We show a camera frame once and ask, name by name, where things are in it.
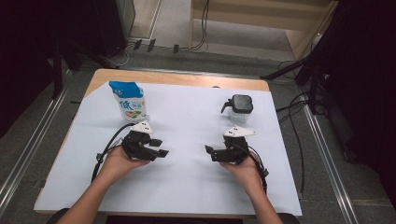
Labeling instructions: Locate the hand-held gripper cable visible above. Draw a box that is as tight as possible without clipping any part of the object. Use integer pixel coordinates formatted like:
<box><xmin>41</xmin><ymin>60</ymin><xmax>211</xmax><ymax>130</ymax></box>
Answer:
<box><xmin>236</xmin><ymin>143</ymin><xmax>269</xmax><ymax>194</ymax></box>
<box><xmin>91</xmin><ymin>122</ymin><xmax>135</xmax><ymax>183</ymax></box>

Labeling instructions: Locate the hanging black cable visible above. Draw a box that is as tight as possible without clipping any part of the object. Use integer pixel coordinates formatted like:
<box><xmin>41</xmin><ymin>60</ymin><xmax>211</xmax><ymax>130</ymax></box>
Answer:
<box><xmin>190</xmin><ymin>0</ymin><xmax>210</xmax><ymax>51</ymax></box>

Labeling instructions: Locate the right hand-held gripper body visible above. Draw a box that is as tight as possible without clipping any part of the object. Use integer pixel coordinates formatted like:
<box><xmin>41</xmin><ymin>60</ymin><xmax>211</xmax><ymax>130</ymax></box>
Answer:
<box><xmin>223</xmin><ymin>125</ymin><xmax>258</xmax><ymax>166</ymax></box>

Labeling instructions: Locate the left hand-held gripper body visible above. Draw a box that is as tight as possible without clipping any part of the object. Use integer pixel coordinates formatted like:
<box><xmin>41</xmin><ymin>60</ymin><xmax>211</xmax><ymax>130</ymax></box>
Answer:
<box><xmin>120</xmin><ymin>120</ymin><xmax>154</xmax><ymax>161</ymax></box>

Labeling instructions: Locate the dark metal cabinet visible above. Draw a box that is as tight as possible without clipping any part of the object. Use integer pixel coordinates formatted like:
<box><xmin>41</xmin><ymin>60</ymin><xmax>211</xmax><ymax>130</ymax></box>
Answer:
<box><xmin>92</xmin><ymin>0</ymin><xmax>136</xmax><ymax>57</ymax></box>

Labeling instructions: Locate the black chair armrest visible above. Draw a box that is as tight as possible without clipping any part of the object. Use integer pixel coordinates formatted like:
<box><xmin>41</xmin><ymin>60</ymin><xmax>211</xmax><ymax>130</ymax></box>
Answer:
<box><xmin>276</xmin><ymin>213</ymin><xmax>301</xmax><ymax>224</ymax></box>

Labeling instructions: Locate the blue and white pouch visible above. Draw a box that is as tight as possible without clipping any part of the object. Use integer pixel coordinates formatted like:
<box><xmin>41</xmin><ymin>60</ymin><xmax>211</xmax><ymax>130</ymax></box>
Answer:
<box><xmin>108</xmin><ymin>80</ymin><xmax>149</xmax><ymax>123</ymax></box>

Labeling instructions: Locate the person's left hand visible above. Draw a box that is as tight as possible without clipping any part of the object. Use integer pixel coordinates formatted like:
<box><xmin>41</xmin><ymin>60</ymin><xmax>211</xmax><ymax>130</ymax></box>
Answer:
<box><xmin>100</xmin><ymin>146</ymin><xmax>150</xmax><ymax>183</ymax></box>

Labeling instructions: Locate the left hand-held gripper cable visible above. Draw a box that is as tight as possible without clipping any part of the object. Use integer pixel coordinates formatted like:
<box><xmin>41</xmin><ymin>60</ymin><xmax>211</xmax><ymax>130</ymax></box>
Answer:
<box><xmin>91</xmin><ymin>122</ymin><xmax>135</xmax><ymax>183</ymax></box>

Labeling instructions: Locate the light wooden cabinet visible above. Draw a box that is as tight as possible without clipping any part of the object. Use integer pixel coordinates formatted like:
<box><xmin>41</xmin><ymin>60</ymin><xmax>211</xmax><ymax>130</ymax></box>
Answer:
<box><xmin>188</xmin><ymin>0</ymin><xmax>339</xmax><ymax>60</ymax></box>

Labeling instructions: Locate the wooden table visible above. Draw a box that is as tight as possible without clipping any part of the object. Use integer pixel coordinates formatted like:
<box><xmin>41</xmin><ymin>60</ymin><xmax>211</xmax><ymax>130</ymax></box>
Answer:
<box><xmin>34</xmin><ymin>68</ymin><xmax>303</xmax><ymax>218</ymax></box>

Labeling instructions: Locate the right hand-held gripper cable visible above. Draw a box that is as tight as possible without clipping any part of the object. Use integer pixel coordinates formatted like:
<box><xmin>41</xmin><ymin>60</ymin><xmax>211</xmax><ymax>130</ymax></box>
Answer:
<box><xmin>236</xmin><ymin>143</ymin><xmax>269</xmax><ymax>194</ymax></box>

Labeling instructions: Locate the metal floor rail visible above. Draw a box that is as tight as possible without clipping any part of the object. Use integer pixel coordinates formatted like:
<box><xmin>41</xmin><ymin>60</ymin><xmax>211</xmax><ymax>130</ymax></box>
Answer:
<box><xmin>0</xmin><ymin>69</ymin><xmax>71</xmax><ymax>216</ymax></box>
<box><xmin>303</xmin><ymin>104</ymin><xmax>359</xmax><ymax>224</ymax></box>

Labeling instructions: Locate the person's right hand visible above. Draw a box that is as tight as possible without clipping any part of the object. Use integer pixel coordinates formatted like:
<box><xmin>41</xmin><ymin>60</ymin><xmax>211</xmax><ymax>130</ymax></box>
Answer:
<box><xmin>219</xmin><ymin>155</ymin><xmax>265</xmax><ymax>194</ymax></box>

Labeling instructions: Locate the white paper sheet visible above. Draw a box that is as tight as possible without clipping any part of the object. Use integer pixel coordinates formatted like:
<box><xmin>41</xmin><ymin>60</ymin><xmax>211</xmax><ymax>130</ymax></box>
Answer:
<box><xmin>34</xmin><ymin>81</ymin><xmax>303</xmax><ymax>217</ymax></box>

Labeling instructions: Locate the clear jar with black lid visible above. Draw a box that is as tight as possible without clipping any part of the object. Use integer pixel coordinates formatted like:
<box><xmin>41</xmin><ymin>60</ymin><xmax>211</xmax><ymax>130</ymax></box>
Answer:
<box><xmin>220</xmin><ymin>93</ymin><xmax>254</xmax><ymax>124</ymax></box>

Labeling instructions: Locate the black floor cable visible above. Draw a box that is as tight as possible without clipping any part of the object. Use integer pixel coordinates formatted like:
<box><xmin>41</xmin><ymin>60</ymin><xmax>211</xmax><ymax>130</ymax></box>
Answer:
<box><xmin>275</xmin><ymin>60</ymin><xmax>312</xmax><ymax>200</ymax></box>

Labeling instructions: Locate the dark curtain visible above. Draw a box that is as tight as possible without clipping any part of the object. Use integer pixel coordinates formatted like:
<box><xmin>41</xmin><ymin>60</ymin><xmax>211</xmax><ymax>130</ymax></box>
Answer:
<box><xmin>0</xmin><ymin>0</ymin><xmax>104</xmax><ymax>138</ymax></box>
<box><xmin>311</xmin><ymin>0</ymin><xmax>396</xmax><ymax>209</ymax></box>

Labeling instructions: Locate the black metal stand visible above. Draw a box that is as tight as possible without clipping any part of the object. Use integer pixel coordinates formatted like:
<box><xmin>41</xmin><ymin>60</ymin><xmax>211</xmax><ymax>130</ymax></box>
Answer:
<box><xmin>261</xmin><ymin>52</ymin><xmax>331</xmax><ymax>115</ymax></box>
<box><xmin>50</xmin><ymin>36</ymin><xmax>120</xmax><ymax>100</ymax></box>

